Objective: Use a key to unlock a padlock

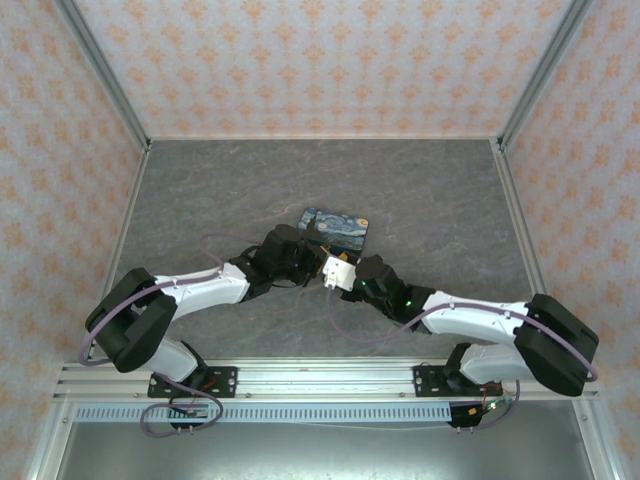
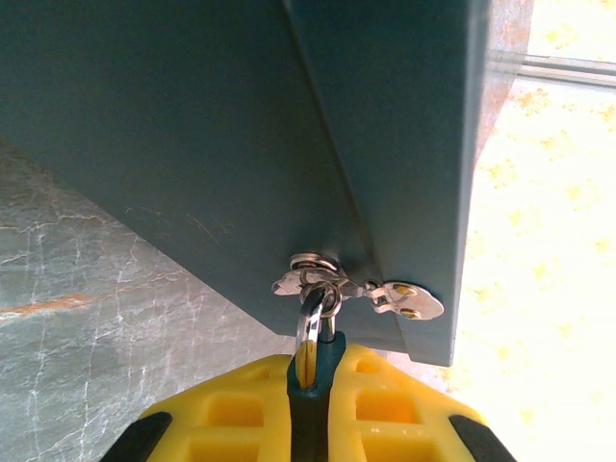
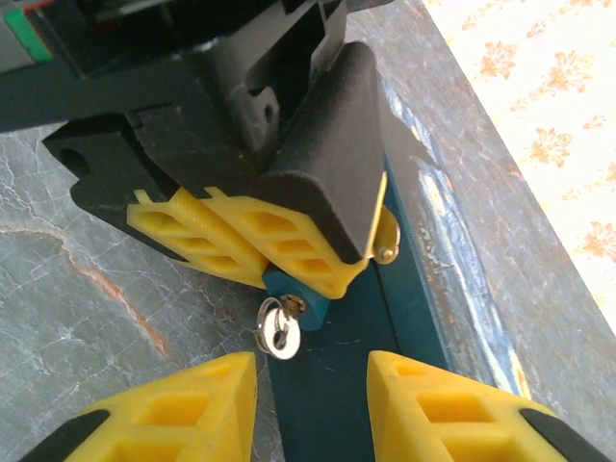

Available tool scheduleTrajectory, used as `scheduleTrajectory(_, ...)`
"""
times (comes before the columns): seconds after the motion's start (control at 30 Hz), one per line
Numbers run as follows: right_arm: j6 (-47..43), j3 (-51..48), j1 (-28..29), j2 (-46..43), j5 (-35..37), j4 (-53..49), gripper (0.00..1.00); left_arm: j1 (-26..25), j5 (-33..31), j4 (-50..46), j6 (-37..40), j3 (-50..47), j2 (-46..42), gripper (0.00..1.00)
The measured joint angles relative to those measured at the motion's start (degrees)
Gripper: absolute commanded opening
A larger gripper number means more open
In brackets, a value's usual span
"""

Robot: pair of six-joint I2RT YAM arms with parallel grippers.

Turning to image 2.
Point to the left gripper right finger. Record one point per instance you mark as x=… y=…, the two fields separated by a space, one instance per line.
x=394 y=414

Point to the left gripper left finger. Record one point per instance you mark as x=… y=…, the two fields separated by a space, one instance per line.
x=226 y=414

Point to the teal covered padlock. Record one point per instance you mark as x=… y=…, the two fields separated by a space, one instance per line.
x=309 y=423

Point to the aluminium frame post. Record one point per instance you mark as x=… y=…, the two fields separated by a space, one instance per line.
x=568 y=71

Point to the dark teal box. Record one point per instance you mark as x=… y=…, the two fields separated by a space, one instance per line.
x=216 y=120

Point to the silver box latch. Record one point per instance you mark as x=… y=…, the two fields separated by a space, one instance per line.
x=409 y=300

